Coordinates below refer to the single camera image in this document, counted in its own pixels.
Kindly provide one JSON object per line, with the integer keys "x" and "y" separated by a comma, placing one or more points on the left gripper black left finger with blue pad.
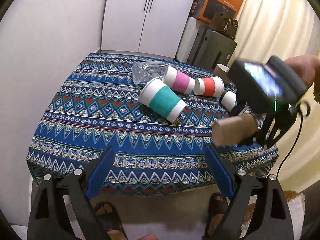
{"x": 49, "y": 218}

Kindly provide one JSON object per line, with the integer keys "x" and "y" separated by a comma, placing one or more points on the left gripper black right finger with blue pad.
{"x": 271, "y": 217}

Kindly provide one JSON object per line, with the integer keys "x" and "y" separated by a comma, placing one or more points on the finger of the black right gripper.
{"x": 274, "y": 127}

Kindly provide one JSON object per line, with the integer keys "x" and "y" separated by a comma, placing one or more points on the brown paper cup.
{"x": 233, "y": 130}

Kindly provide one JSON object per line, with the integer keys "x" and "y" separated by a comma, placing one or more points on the beige paper cup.
{"x": 221, "y": 71}

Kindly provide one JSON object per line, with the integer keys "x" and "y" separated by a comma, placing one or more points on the red sleeve paper cup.
{"x": 209, "y": 86}

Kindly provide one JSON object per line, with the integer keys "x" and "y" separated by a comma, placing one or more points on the pink sleeve paper cup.
{"x": 178, "y": 81}

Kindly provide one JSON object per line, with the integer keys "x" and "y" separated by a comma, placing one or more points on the teal sleeve paper cup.
{"x": 161, "y": 99}

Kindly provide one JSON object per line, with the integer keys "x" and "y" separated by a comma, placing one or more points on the clear plastic cup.
{"x": 143, "y": 72}

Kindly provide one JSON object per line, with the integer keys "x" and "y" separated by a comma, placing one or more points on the person's right hand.
{"x": 307, "y": 68}

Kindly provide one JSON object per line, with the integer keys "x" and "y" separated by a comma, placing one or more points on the right foot in sandal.
{"x": 217, "y": 207}

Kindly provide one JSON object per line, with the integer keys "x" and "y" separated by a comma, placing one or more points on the foot in sandal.
{"x": 217, "y": 207}
{"x": 110, "y": 219}

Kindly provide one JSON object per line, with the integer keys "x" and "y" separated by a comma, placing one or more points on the left foot in sandal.
{"x": 110, "y": 219}

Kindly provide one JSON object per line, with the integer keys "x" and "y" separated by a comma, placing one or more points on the cream curtain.
{"x": 285, "y": 28}

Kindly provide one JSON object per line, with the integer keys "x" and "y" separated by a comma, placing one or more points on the dark grey box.
{"x": 209, "y": 49}

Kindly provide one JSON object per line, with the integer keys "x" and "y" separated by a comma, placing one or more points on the brown bag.
{"x": 223, "y": 25}

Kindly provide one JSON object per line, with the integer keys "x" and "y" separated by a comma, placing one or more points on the orange cardboard box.
{"x": 204, "y": 10}

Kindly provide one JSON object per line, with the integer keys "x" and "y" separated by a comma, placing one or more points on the white box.
{"x": 187, "y": 40}

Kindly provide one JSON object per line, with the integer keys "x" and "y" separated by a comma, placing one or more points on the blue patterned tablecloth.
{"x": 97, "y": 107}

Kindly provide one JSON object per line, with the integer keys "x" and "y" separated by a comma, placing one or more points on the white wardrobe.
{"x": 152, "y": 27}

